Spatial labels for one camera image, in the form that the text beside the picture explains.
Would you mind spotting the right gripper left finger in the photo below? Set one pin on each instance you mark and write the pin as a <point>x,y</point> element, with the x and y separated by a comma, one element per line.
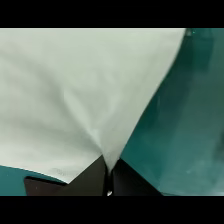
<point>87,185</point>

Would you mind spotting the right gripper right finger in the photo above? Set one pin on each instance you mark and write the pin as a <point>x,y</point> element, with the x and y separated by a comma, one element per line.
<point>133,183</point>

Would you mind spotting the white garment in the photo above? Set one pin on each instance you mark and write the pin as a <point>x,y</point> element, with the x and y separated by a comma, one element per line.
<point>80,96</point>

